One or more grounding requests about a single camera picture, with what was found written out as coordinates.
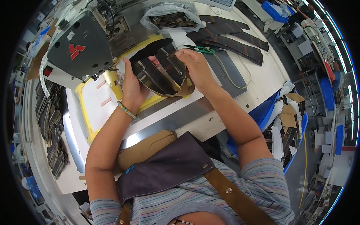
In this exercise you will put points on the person's right hand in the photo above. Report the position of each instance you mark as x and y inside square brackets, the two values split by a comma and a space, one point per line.
[201, 73]

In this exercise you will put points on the long dark plaid fabric strip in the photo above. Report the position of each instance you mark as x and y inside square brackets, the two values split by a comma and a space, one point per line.
[233, 33]

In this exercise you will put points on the brown cardboard sheet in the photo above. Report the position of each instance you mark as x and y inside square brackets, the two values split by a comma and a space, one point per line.
[36, 63]

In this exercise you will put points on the green thread snips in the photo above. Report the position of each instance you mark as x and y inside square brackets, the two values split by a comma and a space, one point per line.
[204, 50]

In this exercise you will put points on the blue crate with plastic bag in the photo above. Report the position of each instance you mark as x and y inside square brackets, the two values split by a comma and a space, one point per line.
[277, 10]

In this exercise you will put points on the blue bin of scraps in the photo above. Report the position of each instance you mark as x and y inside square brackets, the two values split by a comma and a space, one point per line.
[284, 123]

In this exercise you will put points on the dark plaid zippered fabric piece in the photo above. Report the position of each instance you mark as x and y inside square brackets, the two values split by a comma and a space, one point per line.
[166, 76]

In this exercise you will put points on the pink tape strip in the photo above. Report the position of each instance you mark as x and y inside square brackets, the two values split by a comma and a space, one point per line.
[106, 101]
[101, 85]

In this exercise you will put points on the grey plastic template plate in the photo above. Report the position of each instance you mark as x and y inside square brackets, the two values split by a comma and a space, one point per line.
[229, 74]

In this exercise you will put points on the person's right fingers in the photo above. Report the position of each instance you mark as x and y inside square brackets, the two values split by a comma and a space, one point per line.
[186, 54]

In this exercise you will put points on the person's left hand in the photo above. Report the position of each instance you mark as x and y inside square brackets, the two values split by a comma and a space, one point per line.
[132, 90]

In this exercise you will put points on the large blue crate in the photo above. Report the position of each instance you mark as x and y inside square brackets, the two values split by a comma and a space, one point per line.
[327, 94]

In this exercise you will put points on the wide dark plaid fabric strip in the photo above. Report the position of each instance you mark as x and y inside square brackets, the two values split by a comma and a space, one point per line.
[239, 49]

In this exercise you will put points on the short dark plaid fabric strip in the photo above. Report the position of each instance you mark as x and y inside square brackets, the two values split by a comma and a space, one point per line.
[225, 22]

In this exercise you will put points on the white background sewing machine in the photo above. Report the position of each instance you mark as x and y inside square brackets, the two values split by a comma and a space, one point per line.
[315, 35]

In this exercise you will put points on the narrow blue crate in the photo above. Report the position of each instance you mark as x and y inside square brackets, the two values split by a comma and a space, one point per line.
[339, 139]

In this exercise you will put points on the white control panel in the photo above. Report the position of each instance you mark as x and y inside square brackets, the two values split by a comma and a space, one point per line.
[218, 4]

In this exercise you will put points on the person's body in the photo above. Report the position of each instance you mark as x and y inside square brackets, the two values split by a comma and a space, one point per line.
[191, 188]

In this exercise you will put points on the yellow sewing template frame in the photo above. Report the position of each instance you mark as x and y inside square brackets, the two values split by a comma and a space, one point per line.
[84, 112]

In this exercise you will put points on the plastic bag of fabric pieces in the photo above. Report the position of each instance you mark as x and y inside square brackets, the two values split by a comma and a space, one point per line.
[171, 17]

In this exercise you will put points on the pile of plaid fabric pieces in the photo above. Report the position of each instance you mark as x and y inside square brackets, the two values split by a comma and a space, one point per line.
[52, 123]

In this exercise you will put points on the grey industrial sewing machine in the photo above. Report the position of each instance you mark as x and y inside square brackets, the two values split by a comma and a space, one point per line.
[81, 42]

